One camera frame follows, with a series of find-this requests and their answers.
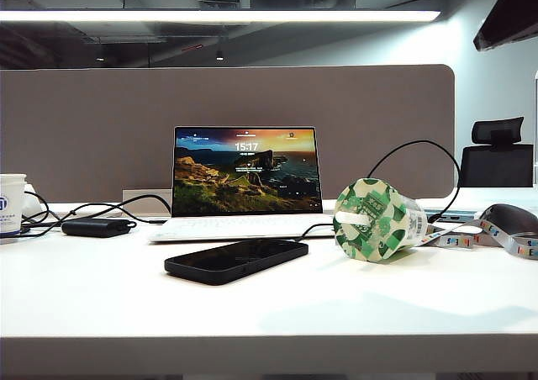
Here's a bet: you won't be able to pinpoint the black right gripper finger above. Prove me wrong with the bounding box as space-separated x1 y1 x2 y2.
473 0 538 52

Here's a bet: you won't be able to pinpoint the black charger cable silver plug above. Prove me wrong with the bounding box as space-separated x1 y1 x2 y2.
293 139 462 243

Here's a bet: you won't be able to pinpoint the white cup green foil lid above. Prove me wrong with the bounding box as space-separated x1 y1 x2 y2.
333 177 430 263

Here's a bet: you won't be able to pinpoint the black smartphone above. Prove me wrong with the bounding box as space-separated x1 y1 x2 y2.
163 236 310 287

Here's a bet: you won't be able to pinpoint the grey fabric desk partition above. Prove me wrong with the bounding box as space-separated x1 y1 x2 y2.
0 63 456 203

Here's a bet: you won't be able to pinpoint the black mesh office chair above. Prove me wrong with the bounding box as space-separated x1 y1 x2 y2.
456 116 535 188

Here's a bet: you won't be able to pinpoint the black computer mouse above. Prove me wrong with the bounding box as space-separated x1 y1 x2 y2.
478 203 538 238

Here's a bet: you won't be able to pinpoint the blue grey usb hub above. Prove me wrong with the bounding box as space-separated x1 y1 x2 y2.
424 208 479 224

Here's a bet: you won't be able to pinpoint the long white ceiling light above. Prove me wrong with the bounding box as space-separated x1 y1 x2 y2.
0 9 442 23

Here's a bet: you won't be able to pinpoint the white laptop landscape wallpaper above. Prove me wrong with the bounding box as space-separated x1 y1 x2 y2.
147 125 337 244

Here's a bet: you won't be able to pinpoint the black power adapter brick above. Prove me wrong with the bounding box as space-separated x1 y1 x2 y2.
61 217 138 239

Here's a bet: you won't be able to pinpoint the white crumpled tissue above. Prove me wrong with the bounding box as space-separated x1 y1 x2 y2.
23 182 50 222

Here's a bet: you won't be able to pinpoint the white paper cup blue logo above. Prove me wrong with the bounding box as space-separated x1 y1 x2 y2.
0 172 27 239

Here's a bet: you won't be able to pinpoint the grey lanyard coloured letters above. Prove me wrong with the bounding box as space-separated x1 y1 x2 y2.
419 218 538 261

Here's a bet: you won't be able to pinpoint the black power adapter cable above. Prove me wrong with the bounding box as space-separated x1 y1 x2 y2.
18 190 171 238

